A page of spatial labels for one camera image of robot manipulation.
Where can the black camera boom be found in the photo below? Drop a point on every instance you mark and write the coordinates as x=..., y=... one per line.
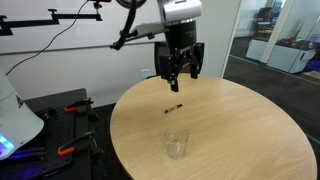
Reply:
x=76, y=15

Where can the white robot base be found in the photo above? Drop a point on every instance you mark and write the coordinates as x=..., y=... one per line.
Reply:
x=16, y=123

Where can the clear glass cup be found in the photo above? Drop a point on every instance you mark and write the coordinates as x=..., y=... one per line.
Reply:
x=176, y=146

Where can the black breadboard robot table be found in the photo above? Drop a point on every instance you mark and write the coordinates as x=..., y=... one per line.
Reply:
x=60, y=133

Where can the white low cabinet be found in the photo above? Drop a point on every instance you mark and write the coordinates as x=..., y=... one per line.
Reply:
x=256, y=50
x=290, y=60

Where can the black mesh-back office chair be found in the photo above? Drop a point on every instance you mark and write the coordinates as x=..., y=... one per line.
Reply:
x=160, y=50

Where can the grey wrist camera bar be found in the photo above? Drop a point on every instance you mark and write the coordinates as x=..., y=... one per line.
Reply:
x=150, y=30

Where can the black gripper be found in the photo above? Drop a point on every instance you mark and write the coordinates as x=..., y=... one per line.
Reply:
x=181, y=38

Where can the white wall socket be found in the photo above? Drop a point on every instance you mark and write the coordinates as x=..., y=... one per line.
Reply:
x=145, y=73

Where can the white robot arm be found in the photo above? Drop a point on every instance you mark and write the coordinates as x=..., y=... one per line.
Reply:
x=180, y=10

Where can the orange black pen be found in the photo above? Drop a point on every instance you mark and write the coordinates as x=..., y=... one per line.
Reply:
x=173, y=108

